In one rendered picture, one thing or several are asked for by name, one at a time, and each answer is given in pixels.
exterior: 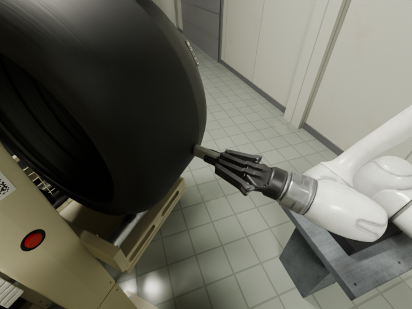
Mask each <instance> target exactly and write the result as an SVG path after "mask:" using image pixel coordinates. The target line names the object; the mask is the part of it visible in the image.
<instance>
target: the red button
mask: <svg viewBox="0 0 412 309"><path fill-rule="evenodd" d="M41 240H42V234H40V233H38V232H36V233H33V234H31V235H30V236H29V237H28V238H27V239H26V240H25V246H26V247H28V248H33V247H35V246H36V245H38V244H39V243H40V241H41Z"/></svg>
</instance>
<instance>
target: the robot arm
mask: <svg viewBox="0 0 412 309"><path fill-rule="evenodd" d="M411 137H412V105H410V106H409V107H408V108H406V109H405V110H403V111H402V112H400V113H399V114H398V115H396V116H395V117H393V118H391V119H390V120H389V121H387V122H386V123H384V124H383V125H382V126H380V127H379V128H377V129H375V130H374V131H373V132H371V133H370V134H369V135H367V136H365V137H364V138H363V139H361V140H360V141H358V142H357V143H355V144H354V145H353V146H351V147H350V148H349V149H347V150H346V151H345V152H343V153H342V154H341V155H340V156H338V157H337V158H335V159H334V160H332V161H329V162H320V163H319V164H318V165H316V166H314V167H313V168H311V169H310V170H308V171H306V172H305V173H304V174H301V173H299V172H296V171H294V170H293V171H291V172H290V173H289V174H288V171H286V170H283V169H281V168H278V167H269V166H267V165H266V164H263V162H262V160H261V159H262V156H261V155H252V154H247V153H242V152H239V151H234V150H229V149H225V151H224V152H221V153H220V152H218V151H215V150H212V149H207V148H204V147H202V146H200V145H197V144H195V146H194V148H193V155H194V156H196V157H198V158H201V159H203V160H204V162H207V163H209V164H211V165H213V166H214V167H215V174H217V175H218V176H219V177H221V178H222V179H224V180H226V181H227V182H228V183H230V184H231V185H233V186H234V187H236V188H237V189H239V190H240V192H241V193H242V194H243V195H244V196H247V195H248V193H250V192H252V191H256V192H262V194H263V195H264V196H266V197H269V198H271V199H273V200H278V205H280V206H282V207H284V208H287V209H288V210H291V211H293V212H296V213H297V214H300V215H302V216H304V217H306V218H307V219H309V220H310V221H311V222H312V223H314V224H316V225H317V226H319V227H321V228H323V229H325V230H328V231H330V232H333V233H334V234H337V235H341V236H342V237H346V238H350V239H353V240H358V241H362V242H374V241H376V240H377V239H379V238H380V237H381V236H382V235H383V234H384V232H385V230H386V228H387V223H391V222H392V223H394V224H395V225H396V226H397V227H398V228H399V229H400V230H401V231H403V232H404V233H405V234H406V235H407V236H409V237H410V238H412V165H411V164H410V163H409V162H408V161H406V160H404V159H402V158H399V157H396V156H382V157H379V158H376V159H374V160H372V161H370V162H368V161H369V160H371V159H372V158H374V157H375V156H378V155H379V154H381V153H383V152H385V151H386V150H388V149H390V148H392V147H394V146H396V145H398V144H400V143H402V142H404V141H406V140H407V139H409V138H411ZM366 162H368V163H367V164H366V165H364V164H365V163H366ZM363 165H364V166H363ZM244 175H245V176H244Z"/></svg>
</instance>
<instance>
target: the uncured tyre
mask: <svg viewBox="0 0 412 309"><path fill-rule="evenodd" d="M206 122H207V103H206V98H205V91H204V86H203V83H202V79H201V77H200V73H199V70H198V68H197V65H196V62H195V60H194V58H193V56H192V54H191V52H190V50H189V48H188V46H187V44H186V42H185V41H184V39H183V38H182V36H181V34H180V33H179V32H178V30H177V28H176V27H175V26H174V24H173V23H172V22H171V21H170V19H169V18H168V17H167V15H166V14H165V13H164V12H163V11H162V10H161V9H160V8H159V7H158V6H157V5H156V4H155V3H154V2H153V1H152V0H0V141H1V142H2V143H3V144H4V145H5V146H6V147H7V148H8V149H9V150H10V151H11V152H12V153H13V154H14V155H15V156H16V157H17V158H18V159H20V160H21V161H22V162H23V163H24V164H25V165H27V166H28V167H29V168H30V169H31V170H32V171H33V172H35V173H36V174H37V175H38V176H40V177H41V178H42V179H43V180H45V181H46V182H47V183H49V184H50V185H52V187H54V188H56V189H57V190H58V191H60V192H61V193H63V194H64V195H66V196H67V197H69V198H71V199H72V200H74V201H76V202H78V203H80V204H82V205H84V206H86V207H88V208H90V209H92V210H95V211H97V212H100V213H103V214H106V215H113V216H121V215H128V214H133V213H141V212H145V211H147V210H149V209H150V208H151V207H153V206H154V205H156V204H157V203H158V202H160V201H161V200H162V199H163V198H164V197H165V195H166V194H167V193H168V191H169V190H170V188H171V187H172V186H173V185H174V183H175V182H176V181H177V179H178V178H179V176H180V175H181V174H182V173H183V171H184V170H185V169H186V168H187V166H188V165H189V163H190V162H191V161H192V160H193V158H194V157H195V156H194V155H193V148H194V146H195V144H197V145H200V146H201V143H202V139H203V136H204V132H205V127H206Z"/></svg>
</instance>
